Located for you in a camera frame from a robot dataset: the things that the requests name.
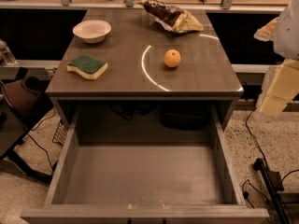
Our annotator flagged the black stand at right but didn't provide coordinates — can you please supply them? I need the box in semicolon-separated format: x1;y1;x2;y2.
253;158;299;224

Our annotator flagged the black wire basket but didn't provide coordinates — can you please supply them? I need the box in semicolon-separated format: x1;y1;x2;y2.
52;120;67;147

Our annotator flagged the white ceramic bowl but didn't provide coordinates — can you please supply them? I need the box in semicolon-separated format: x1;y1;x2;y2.
73;20;111;44

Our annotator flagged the black cable on floor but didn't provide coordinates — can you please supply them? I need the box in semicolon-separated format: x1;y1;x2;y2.
244;109;269;166

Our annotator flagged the brown chip bag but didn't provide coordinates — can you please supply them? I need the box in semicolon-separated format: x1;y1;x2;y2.
137;0;204;34

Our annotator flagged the black chair at left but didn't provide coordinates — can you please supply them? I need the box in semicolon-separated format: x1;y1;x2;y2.
0;67;53;184

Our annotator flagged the clear plastic bottle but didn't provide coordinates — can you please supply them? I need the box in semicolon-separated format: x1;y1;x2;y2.
0;39;17;65

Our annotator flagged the green yellow sponge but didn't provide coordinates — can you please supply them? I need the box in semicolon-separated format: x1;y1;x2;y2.
66;54;108;80

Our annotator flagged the orange fruit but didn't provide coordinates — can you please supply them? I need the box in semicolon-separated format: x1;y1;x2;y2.
164;49;181;68

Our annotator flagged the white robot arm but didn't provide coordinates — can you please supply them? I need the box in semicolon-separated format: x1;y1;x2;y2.
254;0;299;121

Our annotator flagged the grey top drawer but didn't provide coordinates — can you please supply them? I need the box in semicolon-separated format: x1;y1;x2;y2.
21;105;269;224

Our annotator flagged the grey cabinet with top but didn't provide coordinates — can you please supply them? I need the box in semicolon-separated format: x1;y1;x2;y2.
47;7;243;124

